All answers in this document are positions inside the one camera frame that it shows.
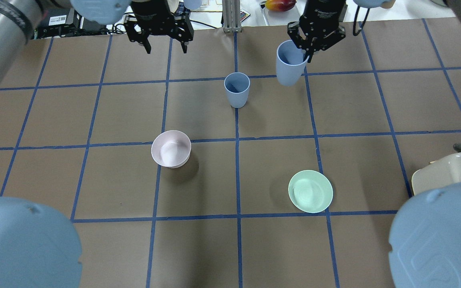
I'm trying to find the cream white toaster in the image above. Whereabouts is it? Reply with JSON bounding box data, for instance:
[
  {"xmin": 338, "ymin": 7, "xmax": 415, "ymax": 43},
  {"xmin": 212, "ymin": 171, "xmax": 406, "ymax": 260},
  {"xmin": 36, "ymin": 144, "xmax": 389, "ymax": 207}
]
[{"xmin": 411, "ymin": 152, "xmax": 461, "ymax": 195}]

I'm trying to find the mint green bowl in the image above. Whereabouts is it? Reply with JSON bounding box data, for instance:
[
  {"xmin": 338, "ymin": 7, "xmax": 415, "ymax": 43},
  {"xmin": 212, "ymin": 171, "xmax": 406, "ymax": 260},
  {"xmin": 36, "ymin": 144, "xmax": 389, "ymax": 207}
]
[{"xmin": 288, "ymin": 170, "xmax": 334, "ymax": 214}]

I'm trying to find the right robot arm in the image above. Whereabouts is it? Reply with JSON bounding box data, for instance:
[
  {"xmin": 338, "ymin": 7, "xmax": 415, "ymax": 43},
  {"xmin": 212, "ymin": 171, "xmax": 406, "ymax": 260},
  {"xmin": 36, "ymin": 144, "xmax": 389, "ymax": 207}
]
[{"xmin": 287, "ymin": 0, "xmax": 461, "ymax": 288}]

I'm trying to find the mango fruit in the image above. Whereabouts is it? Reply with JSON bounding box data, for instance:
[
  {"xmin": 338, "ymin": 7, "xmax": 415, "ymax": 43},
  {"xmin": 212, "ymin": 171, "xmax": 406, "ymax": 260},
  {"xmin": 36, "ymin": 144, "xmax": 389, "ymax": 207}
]
[{"xmin": 264, "ymin": 0, "xmax": 297, "ymax": 12}]

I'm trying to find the pink bowl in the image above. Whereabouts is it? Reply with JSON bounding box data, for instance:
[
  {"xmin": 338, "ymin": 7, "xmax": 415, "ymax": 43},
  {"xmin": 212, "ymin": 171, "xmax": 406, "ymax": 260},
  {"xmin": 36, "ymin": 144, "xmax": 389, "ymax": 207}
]
[{"xmin": 151, "ymin": 130, "xmax": 192, "ymax": 168}]

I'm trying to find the black computer box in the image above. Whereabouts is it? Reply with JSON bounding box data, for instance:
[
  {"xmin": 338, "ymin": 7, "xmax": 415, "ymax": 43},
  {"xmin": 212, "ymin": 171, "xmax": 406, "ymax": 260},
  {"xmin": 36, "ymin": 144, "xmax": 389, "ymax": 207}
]
[{"xmin": 34, "ymin": 8, "xmax": 82, "ymax": 40}]

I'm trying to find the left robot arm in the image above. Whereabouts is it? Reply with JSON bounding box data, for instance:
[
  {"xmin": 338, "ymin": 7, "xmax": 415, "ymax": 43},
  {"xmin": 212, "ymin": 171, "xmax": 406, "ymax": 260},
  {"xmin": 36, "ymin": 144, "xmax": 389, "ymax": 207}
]
[{"xmin": 0, "ymin": 36, "xmax": 196, "ymax": 288}]

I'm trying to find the blue cup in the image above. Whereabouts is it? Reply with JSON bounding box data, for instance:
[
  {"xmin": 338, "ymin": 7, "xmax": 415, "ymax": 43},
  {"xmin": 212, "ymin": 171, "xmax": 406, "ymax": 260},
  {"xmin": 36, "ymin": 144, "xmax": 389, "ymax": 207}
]
[
  {"xmin": 276, "ymin": 40, "xmax": 309, "ymax": 87},
  {"xmin": 224, "ymin": 72, "xmax": 251, "ymax": 109}
]

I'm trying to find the aluminium frame post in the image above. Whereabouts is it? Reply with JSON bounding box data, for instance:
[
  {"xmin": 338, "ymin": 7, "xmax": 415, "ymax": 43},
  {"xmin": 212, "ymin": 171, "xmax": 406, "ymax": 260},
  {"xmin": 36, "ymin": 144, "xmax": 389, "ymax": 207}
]
[{"xmin": 222, "ymin": 0, "xmax": 242, "ymax": 33}]

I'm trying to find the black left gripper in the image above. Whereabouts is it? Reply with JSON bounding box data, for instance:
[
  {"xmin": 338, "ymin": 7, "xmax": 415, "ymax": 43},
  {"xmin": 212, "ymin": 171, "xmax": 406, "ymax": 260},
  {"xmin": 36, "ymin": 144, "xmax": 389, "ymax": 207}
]
[{"xmin": 123, "ymin": 0, "xmax": 194, "ymax": 54}]

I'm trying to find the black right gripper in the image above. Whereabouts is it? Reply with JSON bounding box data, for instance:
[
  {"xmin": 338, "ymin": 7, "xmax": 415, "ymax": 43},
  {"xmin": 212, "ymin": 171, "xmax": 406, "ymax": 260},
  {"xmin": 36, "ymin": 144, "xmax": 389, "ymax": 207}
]
[{"xmin": 287, "ymin": 0, "xmax": 346, "ymax": 63}]

